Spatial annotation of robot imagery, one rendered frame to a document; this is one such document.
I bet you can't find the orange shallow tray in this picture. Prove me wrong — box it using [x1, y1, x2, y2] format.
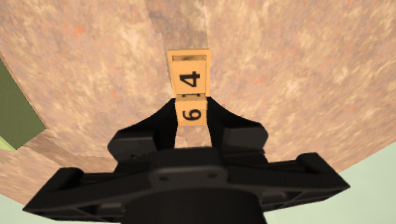
[167, 48, 211, 98]

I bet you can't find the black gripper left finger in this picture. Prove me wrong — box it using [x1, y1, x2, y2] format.
[107, 98, 178, 177]

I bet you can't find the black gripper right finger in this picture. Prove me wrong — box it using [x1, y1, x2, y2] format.
[206, 96, 270, 168]

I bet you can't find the orange cube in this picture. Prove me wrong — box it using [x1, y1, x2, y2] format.
[175, 94, 207, 126]
[171, 56, 207, 95]

